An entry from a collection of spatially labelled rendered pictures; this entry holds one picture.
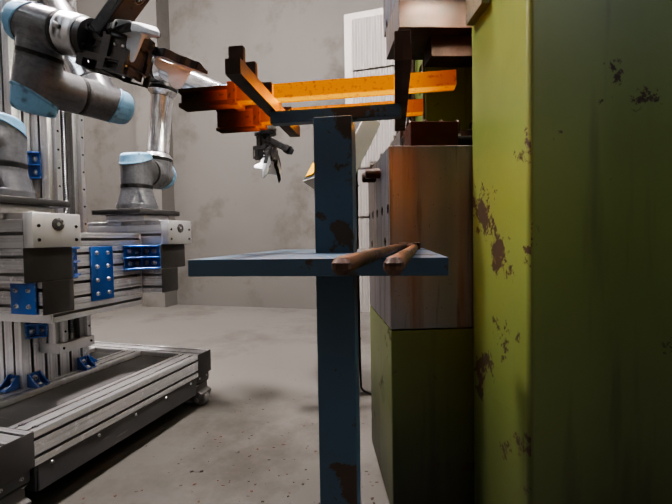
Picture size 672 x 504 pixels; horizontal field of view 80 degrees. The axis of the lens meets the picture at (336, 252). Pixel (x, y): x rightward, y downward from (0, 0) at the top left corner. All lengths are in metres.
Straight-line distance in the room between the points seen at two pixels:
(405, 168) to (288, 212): 3.11
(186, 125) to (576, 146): 4.28
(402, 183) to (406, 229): 0.11
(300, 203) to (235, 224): 0.75
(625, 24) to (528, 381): 0.66
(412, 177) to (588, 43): 0.41
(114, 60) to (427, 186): 0.69
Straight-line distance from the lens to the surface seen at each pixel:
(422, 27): 1.28
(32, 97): 0.96
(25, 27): 0.97
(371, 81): 0.67
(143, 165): 1.74
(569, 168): 0.84
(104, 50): 0.85
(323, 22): 4.42
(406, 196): 0.99
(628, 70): 0.94
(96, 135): 5.57
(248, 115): 0.84
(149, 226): 1.65
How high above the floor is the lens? 0.69
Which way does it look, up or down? 2 degrees down
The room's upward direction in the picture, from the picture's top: 1 degrees counter-clockwise
